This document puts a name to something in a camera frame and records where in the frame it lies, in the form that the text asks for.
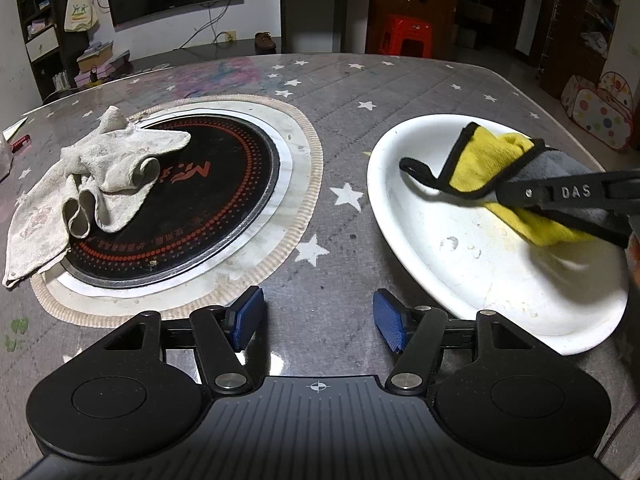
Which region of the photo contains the black round induction cooktop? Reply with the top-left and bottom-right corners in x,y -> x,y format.
30,94 -> 323,330
47,116 -> 281,275

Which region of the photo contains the grey and yellow microfibre cloth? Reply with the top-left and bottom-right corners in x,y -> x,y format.
399,121 -> 632,248

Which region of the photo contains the dark wooden door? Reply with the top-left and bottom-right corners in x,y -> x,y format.
510,0 -> 551,61

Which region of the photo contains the black glass-door cabinet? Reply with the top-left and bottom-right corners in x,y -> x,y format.
280,0 -> 349,54

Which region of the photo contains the red plastic stool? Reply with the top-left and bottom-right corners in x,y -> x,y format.
378,14 -> 434,59

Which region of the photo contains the dark open bookshelf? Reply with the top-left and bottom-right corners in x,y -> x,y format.
15,0 -> 69,102

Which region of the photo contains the brown cluttered shelf unit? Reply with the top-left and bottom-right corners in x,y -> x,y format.
580,0 -> 626,96

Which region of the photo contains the dirty white rag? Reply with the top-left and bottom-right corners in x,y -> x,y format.
2,106 -> 192,288

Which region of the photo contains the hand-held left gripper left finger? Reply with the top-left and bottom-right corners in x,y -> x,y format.
85,286 -> 266,395

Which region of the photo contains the stack of books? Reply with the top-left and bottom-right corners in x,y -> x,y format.
75,42 -> 132,87

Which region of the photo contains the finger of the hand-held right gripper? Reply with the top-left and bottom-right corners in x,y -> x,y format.
497,170 -> 640,216
537,208 -> 632,248

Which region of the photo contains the grey star-print table cover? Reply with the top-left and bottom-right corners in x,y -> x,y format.
0,52 -> 640,461

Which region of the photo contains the polka-dot play tent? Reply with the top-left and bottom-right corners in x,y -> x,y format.
560,71 -> 634,151

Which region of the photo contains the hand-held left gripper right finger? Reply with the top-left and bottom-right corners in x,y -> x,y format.
373,289 -> 556,395

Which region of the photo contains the white round plate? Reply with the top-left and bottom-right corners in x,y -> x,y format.
366,114 -> 630,356

